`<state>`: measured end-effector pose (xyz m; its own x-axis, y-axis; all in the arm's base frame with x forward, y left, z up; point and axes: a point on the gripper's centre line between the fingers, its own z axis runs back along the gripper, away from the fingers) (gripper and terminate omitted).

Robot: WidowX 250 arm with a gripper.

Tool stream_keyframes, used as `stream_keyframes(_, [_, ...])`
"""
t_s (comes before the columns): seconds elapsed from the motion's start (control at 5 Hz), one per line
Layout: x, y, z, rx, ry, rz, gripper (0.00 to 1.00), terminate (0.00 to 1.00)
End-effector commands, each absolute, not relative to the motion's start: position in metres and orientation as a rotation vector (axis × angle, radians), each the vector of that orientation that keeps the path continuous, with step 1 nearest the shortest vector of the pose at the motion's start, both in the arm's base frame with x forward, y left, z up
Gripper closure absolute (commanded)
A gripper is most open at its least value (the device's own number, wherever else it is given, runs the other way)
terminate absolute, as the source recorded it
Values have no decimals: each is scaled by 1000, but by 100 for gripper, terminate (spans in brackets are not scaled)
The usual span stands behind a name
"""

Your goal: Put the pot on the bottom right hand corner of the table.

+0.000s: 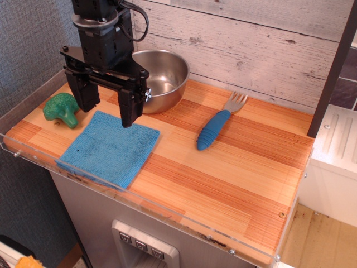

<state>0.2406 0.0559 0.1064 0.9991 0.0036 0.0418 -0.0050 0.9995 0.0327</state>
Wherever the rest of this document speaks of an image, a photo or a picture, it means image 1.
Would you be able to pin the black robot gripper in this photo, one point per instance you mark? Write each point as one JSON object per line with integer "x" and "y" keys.
{"x": 104, "y": 58}

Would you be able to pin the stainless steel pot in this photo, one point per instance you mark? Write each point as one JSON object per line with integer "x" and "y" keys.
{"x": 168, "y": 75}

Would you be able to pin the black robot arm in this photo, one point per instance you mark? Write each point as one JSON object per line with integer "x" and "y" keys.
{"x": 103, "y": 15}

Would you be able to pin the yellow object at corner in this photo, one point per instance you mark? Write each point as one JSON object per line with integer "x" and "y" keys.
{"x": 28, "y": 262}

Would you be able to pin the green toy broccoli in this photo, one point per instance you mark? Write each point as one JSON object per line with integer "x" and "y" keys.
{"x": 62, "y": 106}

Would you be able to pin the blue folded cloth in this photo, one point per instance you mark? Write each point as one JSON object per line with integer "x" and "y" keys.
{"x": 107, "y": 153}

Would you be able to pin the clear acrylic table guard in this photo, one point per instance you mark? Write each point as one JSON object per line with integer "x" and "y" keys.
{"x": 237, "y": 196}

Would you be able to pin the grey cabinet with dispenser panel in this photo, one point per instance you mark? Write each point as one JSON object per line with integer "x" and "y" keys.
{"x": 116, "y": 235}

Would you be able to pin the white toy sink unit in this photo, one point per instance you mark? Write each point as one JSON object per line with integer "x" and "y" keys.
{"x": 329, "y": 184}

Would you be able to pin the blue handled metal fork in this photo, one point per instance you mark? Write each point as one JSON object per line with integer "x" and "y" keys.
{"x": 211, "y": 130}

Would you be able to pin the dark vertical post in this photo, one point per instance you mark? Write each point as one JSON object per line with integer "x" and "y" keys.
{"x": 337, "y": 64}

